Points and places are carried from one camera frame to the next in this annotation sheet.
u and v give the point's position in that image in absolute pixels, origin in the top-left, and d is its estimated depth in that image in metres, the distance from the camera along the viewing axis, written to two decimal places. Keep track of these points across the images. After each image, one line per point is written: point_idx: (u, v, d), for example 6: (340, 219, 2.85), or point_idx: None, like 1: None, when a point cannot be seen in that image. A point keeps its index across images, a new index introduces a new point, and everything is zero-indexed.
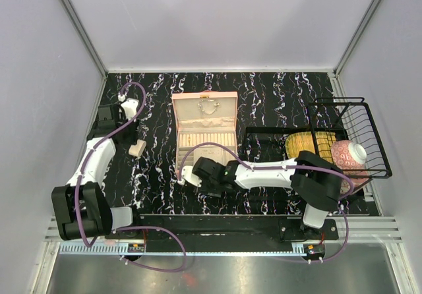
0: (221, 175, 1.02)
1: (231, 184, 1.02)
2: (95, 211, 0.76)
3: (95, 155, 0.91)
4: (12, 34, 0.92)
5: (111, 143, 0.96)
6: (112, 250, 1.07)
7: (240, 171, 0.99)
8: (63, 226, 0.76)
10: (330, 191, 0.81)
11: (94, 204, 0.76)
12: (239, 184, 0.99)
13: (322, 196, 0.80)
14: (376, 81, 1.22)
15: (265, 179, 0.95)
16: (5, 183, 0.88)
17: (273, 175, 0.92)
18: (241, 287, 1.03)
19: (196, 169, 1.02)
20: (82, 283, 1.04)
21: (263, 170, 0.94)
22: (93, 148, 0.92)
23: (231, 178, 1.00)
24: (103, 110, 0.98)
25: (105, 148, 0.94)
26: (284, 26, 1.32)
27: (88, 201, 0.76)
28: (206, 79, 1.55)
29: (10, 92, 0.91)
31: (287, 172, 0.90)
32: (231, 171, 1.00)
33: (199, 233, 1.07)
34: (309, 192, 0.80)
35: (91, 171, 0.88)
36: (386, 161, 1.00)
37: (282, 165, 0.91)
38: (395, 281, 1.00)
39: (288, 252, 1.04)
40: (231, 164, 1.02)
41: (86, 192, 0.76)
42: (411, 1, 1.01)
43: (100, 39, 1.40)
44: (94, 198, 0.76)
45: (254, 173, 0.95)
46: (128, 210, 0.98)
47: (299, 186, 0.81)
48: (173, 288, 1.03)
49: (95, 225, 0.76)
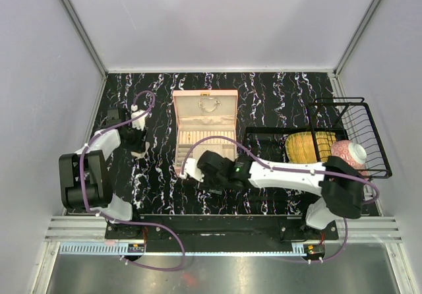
0: (231, 171, 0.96)
1: (241, 180, 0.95)
2: (97, 176, 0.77)
3: (103, 138, 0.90)
4: (13, 34, 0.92)
5: (117, 134, 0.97)
6: (112, 250, 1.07)
7: (255, 168, 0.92)
8: (65, 192, 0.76)
10: (357, 200, 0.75)
11: (98, 169, 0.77)
12: (252, 182, 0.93)
13: (350, 202, 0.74)
14: (376, 82, 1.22)
15: (285, 182, 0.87)
16: (6, 183, 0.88)
17: (298, 179, 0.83)
18: (241, 287, 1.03)
19: (204, 163, 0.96)
20: (82, 283, 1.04)
21: (285, 171, 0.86)
22: (99, 132, 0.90)
23: (243, 176, 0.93)
24: (111, 111, 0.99)
25: (111, 136, 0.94)
26: (284, 26, 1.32)
27: (93, 167, 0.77)
28: (206, 79, 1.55)
29: (10, 92, 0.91)
31: (314, 177, 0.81)
32: (243, 168, 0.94)
33: (199, 233, 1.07)
34: (337, 200, 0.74)
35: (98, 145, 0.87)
36: (386, 161, 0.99)
37: (310, 170, 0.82)
38: (394, 281, 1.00)
39: (288, 252, 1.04)
40: (242, 160, 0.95)
41: (91, 159, 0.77)
42: (411, 1, 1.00)
43: (101, 39, 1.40)
44: (99, 164, 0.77)
45: (271, 174, 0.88)
46: (126, 208, 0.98)
47: (329, 194, 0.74)
48: (173, 288, 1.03)
49: (97, 192, 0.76)
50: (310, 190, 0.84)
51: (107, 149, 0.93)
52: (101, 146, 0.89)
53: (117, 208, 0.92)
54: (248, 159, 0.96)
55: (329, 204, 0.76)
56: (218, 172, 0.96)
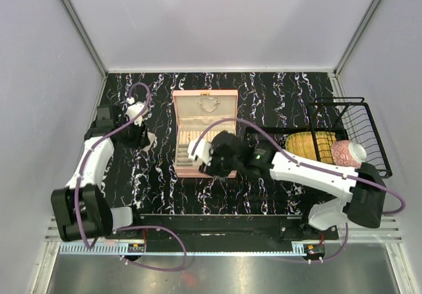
0: (250, 158, 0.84)
1: (258, 169, 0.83)
2: (95, 214, 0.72)
3: (94, 156, 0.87)
4: (14, 34, 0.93)
5: (109, 143, 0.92)
6: (112, 250, 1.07)
7: (279, 159, 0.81)
8: (63, 229, 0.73)
10: (379, 210, 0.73)
11: (94, 207, 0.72)
12: (271, 173, 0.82)
13: (376, 214, 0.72)
14: (376, 82, 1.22)
15: (310, 180, 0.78)
16: (6, 183, 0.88)
17: (326, 181, 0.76)
18: (241, 287, 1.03)
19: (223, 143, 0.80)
20: (82, 283, 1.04)
21: (312, 169, 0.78)
22: (91, 149, 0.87)
23: (264, 165, 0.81)
24: (101, 109, 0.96)
25: (104, 148, 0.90)
26: (284, 26, 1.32)
27: (89, 205, 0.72)
28: (206, 79, 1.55)
29: (10, 91, 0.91)
31: (345, 182, 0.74)
32: (265, 156, 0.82)
33: (199, 233, 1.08)
34: (366, 209, 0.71)
35: (91, 172, 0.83)
36: (386, 161, 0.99)
37: (343, 173, 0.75)
38: (394, 281, 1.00)
39: (288, 252, 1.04)
40: (264, 147, 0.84)
41: (86, 195, 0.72)
42: (411, 0, 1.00)
43: (101, 39, 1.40)
44: (95, 202, 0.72)
45: (297, 169, 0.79)
46: (127, 211, 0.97)
47: (361, 204, 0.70)
48: (173, 288, 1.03)
49: (96, 225, 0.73)
50: (336, 194, 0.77)
51: (101, 168, 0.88)
52: (95, 169, 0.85)
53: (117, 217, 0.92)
54: (271, 147, 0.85)
55: (351, 213, 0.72)
56: (235, 155, 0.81)
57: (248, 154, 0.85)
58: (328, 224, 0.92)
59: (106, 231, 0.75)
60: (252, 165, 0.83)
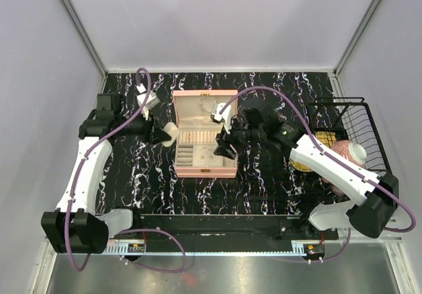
0: (276, 132, 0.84)
1: (279, 144, 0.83)
2: (88, 240, 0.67)
3: (90, 166, 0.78)
4: (14, 34, 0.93)
5: (104, 148, 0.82)
6: (111, 251, 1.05)
7: (304, 142, 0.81)
8: (58, 246, 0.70)
10: (384, 222, 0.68)
11: (87, 235, 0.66)
12: (291, 153, 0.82)
13: (382, 224, 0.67)
14: (376, 82, 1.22)
15: (330, 171, 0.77)
16: (6, 183, 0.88)
17: (345, 178, 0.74)
18: (241, 287, 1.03)
19: (252, 108, 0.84)
20: (82, 283, 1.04)
21: (334, 163, 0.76)
22: (84, 158, 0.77)
23: (288, 140, 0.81)
24: (103, 99, 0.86)
25: (99, 155, 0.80)
26: (284, 26, 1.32)
27: (81, 233, 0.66)
28: (206, 79, 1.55)
29: (10, 92, 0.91)
31: (363, 184, 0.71)
32: (291, 133, 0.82)
33: (199, 233, 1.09)
34: (372, 215, 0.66)
35: (84, 191, 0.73)
36: (386, 161, 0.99)
37: (364, 176, 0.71)
38: (395, 281, 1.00)
39: (288, 252, 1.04)
40: (293, 126, 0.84)
41: (77, 223, 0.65)
42: (411, 0, 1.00)
43: (101, 39, 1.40)
44: (87, 232, 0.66)
45: (320, 157, 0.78)
46: (126, 214, 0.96)
47: (372, 210, 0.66)
48: (173, 288, 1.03)
49: (90, 248, 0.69)
50: (351, 194, 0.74)
51: (97, 177, 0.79)
52: (90, 185, 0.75)
53: (116, 224, 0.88)
54: (301, 128, 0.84)
55: (357, 216, 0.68)
56: (262, 124, 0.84)
57: (273, 130, 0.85)
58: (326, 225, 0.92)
59: (101, 249, 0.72)
60: (275, 138, 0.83)
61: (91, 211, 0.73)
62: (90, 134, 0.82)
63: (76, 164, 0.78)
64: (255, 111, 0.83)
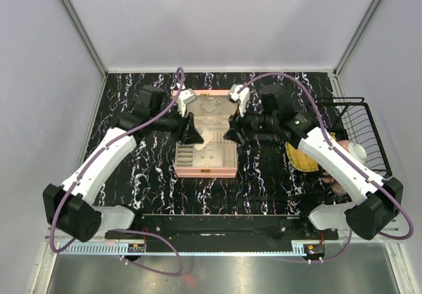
0: (288, 121, 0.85)
1: (290, 133, 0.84)
2: (76, 225, 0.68)
3: (106, 155, 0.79)
4: (14, 34, 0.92)
5: (128, 142, 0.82)
6: (112, 250, 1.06)
7: (314, 134, 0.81)
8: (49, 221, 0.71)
10: (380, 224, 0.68)
11: (76, 219, 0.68)
12: (299, 144, 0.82)
13: (377, 227, 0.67)
14: (376, 82, 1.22)
15: (334, 167, 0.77)
16: (6, 183, 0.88)
17: (348, 175, 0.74)
18: (241, 287, 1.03)
19: (269, 93, 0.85)
20: (82, 282, 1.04)
21: (340, 159, 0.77)
22: (105, 147, 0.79)
23: (299, 131, 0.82)
24: (143, 95, 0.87)
25: (121, 148, 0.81)
26: (284, 26, 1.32)
27: (71, 215, 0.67)
28: (206, 79, 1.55)
29: (11, 92, 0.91)
31: (366, 184, 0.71)
32: (302, 124, 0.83)
33: (199, 233, 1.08)
34: (370, 217, 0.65)
35: (91, 178, 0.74)
36: (385, 162, 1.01)
37: (368, 176, 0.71)
38: (394, 281, 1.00)
39: (288, 252, 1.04)
40: (306, 117, 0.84)
41: (70, 205, 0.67)
42: (411, 1, 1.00)
43: (101, 39, 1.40)
44: (77, 215, 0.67)
45: (328, 151, 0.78)
46: (128, 216, 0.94)
47: (370, 211, 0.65)
48: (173, 288, 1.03)
49: (76, 233, 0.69)
50: (352, 192, 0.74)
51: (111, 169, 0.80)
52: (99, 174, 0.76)
53: (110, 222, 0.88)
54: (314, 120, 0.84)
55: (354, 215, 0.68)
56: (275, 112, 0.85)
57: (287, 118, 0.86)
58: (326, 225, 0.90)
59: (86, 238, 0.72)
60: (287, 126, 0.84)
61: (89, 201, 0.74)
62: (120, 126, 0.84)
63: (95, 151, 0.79)
64: (271, 97, 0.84)
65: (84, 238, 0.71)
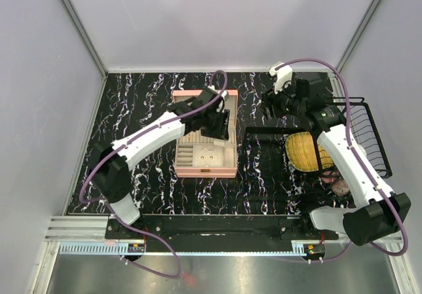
0: (316, 111, 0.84)
1: (313, 122, 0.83)
2: (108, 184, 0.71)
3: (157, 133, 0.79)
4: (14, 34, 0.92)
5: (179, 129, 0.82)
6: (112, 250, 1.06)
7: (337, 130, 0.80)
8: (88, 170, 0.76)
10: (376, 233, 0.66)
11: (111, 178, 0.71)
12: (320, 135, 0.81)
13: (372, 235, 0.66)
14: (376, 82, 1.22)
15: (347, 167, 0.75)
16: (6, 184, 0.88)
17: (358, 178, 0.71)
18: (241, 287, 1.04)
19: (304, 79, 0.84)
20: (83, 282, 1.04)
21: (355, 161, 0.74)
22: (159, 124, 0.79)
23: (324, 124, 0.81)
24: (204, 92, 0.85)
25: (171, 131, 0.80)
26: (284, 26, 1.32)
27: (109, 174, 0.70)
28: (206, 79, 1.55)
29: (12, 92, 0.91)
31: (372, 191, 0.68)
32: (328, 117, 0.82)
33: (199, 233, 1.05)
34: (366, 225, 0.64)
35: (139, 147, 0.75)
36: (386, 161, 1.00)
37: (376, 184, 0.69)
38: (394, 281, 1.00)
39: (288, 252, 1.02)
40: (334, 112, 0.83)
41: (113, 163, 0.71)
42: (411, 0, 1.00)
43: (101, 39, 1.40)
44: (113, 176, 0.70)
45: (343, 150, 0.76)
46: (135, 213, 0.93)
47: (368, 216, 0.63)
48: (173, 288, 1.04)
49: (105, 190, 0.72)
50: (357, 196, 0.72)
51: (155, 147, 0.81)
52: (146, 147, 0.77)
53: (123, 207, 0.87)
54: (341, 117, 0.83)
55: (355, 217, 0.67)
56: (305, 99, 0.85)
57: (314, 109, 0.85)
58: (324, 225, 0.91)
59: (112, 198, 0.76)
60: (312, 117, 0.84)
61: (130, 167, 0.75)
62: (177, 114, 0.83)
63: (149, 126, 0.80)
64: (306, 84, 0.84)
65: (110, 198, 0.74)
